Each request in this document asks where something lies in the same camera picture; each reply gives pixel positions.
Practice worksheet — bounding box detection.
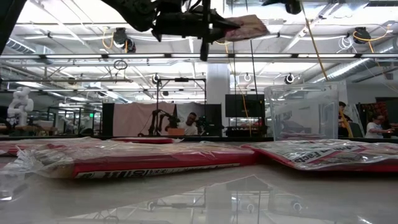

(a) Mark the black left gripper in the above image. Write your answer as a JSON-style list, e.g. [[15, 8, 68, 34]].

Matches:
[[151, 0, 242, 62]]

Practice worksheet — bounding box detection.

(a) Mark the yellow hanging cable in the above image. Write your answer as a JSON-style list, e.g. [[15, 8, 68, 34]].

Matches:
[[298, 0, 355, 138]]

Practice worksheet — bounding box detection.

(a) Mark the clear plastic bin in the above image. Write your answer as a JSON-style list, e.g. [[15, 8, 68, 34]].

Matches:
[[264, 81, 348, 141]]

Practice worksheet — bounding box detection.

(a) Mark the pink fabric backdrop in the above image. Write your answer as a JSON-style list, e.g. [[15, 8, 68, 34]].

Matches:
[[113, 101, 177, 137]]

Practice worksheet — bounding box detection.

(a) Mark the person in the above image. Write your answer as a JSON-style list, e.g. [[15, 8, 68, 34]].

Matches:
[[364, 114, 394, 139], [338, 101, 354, 138], [178, 111, 200, 136]]

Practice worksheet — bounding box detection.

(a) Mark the black ceiling cable reel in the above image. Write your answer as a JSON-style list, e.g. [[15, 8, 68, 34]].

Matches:
[[353, 26, 373, 44], [111, 27, 129, 47]]

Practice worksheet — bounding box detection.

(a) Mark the black camera stand frame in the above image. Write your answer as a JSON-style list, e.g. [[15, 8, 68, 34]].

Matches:
[[155, 77, 208, 138]]

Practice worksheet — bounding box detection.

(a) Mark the black wall monitor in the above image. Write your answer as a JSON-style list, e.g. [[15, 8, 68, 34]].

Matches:
[[224, 93, 266, 118]]

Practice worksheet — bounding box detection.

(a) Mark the white humanoid robot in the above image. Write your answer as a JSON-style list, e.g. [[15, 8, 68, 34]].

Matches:
[[6, 86, 34, 127]]

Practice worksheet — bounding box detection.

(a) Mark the black aluminium table frame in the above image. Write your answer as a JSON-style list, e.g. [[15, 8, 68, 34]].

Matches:
[[0, 134, 398, 144]]

